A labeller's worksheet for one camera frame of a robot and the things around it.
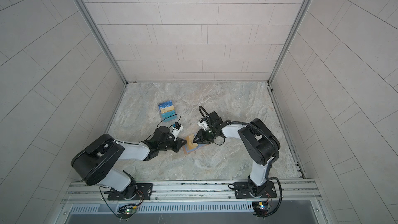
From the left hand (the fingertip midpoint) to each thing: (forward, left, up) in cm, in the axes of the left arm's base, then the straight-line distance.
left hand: (190, 141), depth 87 cm
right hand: (-1, -3, +2) cm, 4 cm away
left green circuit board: (-32, +23, +4) cm, 39 cm away
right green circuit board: (-29, -35, +1) cm, 46 cm away
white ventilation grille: (-31, +31, +2) cm, 44 cm away
